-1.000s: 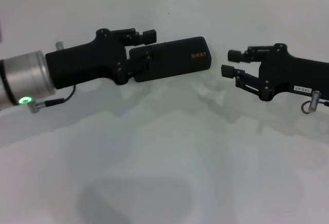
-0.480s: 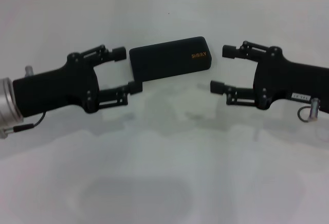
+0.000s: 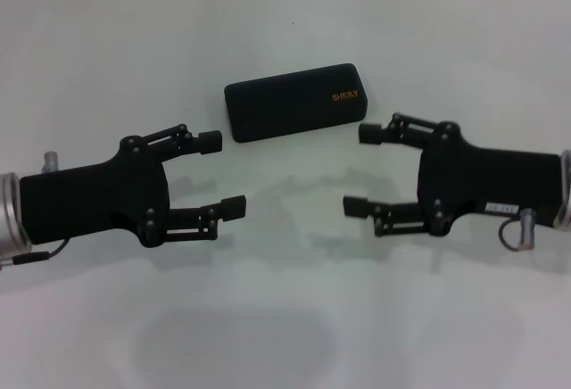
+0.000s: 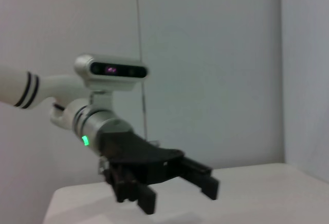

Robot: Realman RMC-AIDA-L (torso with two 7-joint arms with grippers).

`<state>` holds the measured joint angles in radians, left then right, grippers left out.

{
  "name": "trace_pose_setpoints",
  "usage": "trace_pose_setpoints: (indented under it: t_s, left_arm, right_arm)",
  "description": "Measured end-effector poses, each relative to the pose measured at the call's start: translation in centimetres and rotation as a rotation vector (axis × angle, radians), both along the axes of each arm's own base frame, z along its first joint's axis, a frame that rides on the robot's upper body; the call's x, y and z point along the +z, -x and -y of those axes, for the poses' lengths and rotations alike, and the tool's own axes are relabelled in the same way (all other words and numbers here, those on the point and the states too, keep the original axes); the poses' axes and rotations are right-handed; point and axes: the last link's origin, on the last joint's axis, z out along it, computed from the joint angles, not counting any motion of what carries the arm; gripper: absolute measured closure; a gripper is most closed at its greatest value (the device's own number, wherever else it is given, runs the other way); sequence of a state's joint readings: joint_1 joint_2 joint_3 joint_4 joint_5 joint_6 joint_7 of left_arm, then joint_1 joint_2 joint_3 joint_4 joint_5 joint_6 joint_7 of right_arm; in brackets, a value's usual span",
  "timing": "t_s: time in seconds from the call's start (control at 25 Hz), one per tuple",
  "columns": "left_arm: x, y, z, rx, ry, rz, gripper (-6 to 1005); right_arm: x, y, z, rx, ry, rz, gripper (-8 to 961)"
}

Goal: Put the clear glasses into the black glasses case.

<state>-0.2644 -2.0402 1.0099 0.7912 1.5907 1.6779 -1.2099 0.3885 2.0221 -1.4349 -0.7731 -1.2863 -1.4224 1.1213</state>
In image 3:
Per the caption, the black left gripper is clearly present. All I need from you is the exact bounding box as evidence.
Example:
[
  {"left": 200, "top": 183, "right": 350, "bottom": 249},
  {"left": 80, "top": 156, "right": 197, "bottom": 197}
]
[{"left": 20, "top": 123, "right": 249, "bottom": 248}]

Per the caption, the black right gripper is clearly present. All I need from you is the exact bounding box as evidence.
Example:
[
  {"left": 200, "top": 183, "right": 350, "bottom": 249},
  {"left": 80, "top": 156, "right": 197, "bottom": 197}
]
[{"left": 342, "top": 112, "right": 562, "bottom": 238}]

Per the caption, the black glasses case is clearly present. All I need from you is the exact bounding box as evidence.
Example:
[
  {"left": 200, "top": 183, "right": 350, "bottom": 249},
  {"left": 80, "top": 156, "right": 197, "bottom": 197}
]
[{"left": 223, "top": 62, "right": 368, "bottom": 144}]

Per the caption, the silver right wrist connector stud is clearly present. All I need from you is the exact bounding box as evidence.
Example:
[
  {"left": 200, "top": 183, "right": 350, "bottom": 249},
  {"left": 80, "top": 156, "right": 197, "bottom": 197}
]
[{"left": 518, "top": 208, "right": 539, "bottom": 248}]

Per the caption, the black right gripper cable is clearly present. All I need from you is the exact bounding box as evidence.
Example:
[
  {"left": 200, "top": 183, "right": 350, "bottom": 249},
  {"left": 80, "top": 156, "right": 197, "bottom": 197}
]
[{"left": 499, "top": 218, "right": 526, "bottom": 252}]

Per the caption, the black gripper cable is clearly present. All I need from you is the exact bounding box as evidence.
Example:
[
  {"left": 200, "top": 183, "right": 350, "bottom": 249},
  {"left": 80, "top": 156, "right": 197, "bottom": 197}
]
[
  {"left": 0, "top": 239, "right": 69, "bottom": 270},
  {"left": 499, "top": 218, "right": 526, "bottom": 252}
]

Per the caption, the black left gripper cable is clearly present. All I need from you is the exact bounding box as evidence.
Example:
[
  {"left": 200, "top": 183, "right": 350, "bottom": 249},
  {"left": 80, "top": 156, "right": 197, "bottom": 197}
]
[{"left": 0, "top": 239, "right": 69, "bottom": 270}]

